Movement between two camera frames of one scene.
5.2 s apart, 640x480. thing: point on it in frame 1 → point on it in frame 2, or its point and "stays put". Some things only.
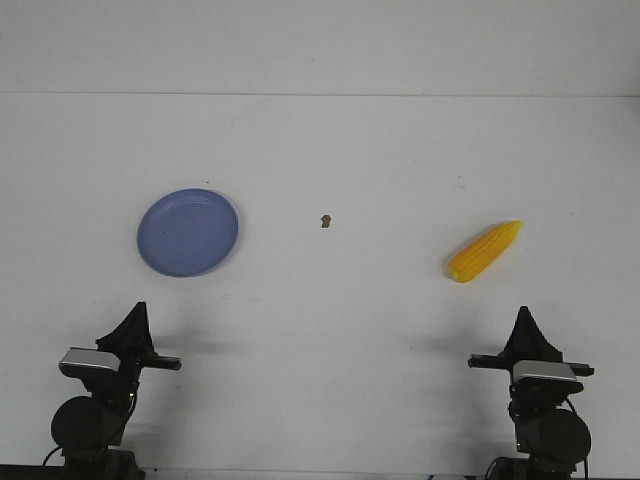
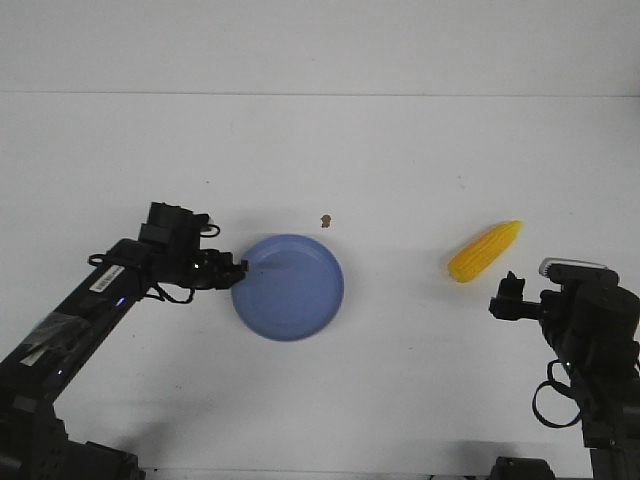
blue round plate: x=187 y=232 → x=292 y=291
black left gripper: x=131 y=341 → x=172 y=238
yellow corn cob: x=482 y=252 stays put
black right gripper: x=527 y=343 → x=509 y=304
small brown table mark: x=325 y=221 stays put
